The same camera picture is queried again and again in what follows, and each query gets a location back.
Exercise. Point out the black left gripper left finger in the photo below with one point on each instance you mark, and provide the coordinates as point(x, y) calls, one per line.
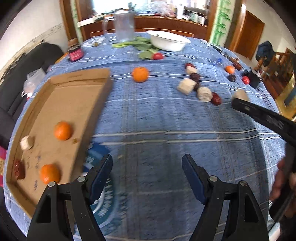
point(50, 220)

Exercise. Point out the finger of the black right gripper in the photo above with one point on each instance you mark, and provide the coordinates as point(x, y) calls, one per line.
point(275, 122)

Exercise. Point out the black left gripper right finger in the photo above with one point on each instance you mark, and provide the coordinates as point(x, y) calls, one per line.
point(245, 220)

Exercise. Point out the dark red jujube date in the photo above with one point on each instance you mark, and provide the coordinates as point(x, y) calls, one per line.
point(19, 170)

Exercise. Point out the dark red jujube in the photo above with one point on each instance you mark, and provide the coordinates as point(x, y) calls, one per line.
point(216, 99)

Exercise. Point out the large beige yam chunk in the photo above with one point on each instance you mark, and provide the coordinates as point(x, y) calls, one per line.
point(204, 94)

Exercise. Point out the large orange tangerine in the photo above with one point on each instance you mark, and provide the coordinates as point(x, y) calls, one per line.
point(63, 131)

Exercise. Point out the medium beige yam chunk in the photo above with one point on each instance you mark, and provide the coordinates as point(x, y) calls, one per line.
point(186, 86)

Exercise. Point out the person's right hand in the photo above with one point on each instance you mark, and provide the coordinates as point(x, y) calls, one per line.
point(278, 184)

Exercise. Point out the black cylindrical device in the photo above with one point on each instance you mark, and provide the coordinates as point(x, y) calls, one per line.
point(253, 76)

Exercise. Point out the wooden stair railing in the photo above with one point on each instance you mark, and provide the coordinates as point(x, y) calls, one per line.
point(277, 73)

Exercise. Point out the dark purple mangosteen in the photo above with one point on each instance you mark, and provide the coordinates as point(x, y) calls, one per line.
point(231, 78)

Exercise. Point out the brown cardboard tray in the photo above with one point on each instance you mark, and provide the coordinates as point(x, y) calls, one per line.
point(51, 139)

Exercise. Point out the dark jacket on railing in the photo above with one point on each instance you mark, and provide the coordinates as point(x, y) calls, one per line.
point(266, 52)

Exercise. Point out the small far tangerine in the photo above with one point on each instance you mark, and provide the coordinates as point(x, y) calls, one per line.
point(230, 69)

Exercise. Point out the magenta gift bag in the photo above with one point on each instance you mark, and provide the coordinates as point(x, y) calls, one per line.
point(2, 161)

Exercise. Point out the blue marker pen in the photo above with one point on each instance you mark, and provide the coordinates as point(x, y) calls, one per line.
point(218, 62)

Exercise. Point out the dark jujube near yam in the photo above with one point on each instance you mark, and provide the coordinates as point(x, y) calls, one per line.
point(196, 87)

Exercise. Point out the brown wooden door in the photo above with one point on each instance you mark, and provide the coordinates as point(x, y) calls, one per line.
point(251, 32)

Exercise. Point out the dark jujube middle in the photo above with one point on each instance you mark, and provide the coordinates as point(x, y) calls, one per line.
point(195, 77)

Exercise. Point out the dark jujube upper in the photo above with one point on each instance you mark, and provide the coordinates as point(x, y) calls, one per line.
point(189, 65)

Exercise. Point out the blue plaid tablecloth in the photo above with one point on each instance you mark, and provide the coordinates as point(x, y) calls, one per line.
point(148, 127)

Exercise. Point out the black leather sofa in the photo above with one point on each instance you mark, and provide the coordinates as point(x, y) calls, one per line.
point(11, 100)

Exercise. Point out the small red cherry tomato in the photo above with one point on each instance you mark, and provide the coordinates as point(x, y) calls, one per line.
point(157, 56)

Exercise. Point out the clear plastic bag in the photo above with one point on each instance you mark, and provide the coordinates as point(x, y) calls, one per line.
point(34, 78)

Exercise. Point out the white bowl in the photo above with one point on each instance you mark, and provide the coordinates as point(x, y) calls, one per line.
point(167, 41)

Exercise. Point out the green leafy vegetable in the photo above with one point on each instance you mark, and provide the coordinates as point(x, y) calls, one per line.
point(142, 44)

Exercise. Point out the red label ink jar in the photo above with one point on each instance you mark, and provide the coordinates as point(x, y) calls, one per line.
point(75, 53)

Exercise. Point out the clear plastic pitcher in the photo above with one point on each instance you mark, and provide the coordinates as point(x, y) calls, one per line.
point(123, 22)

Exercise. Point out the wooden sideboard cabinet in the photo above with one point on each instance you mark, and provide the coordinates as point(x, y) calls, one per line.
point(142, 23)

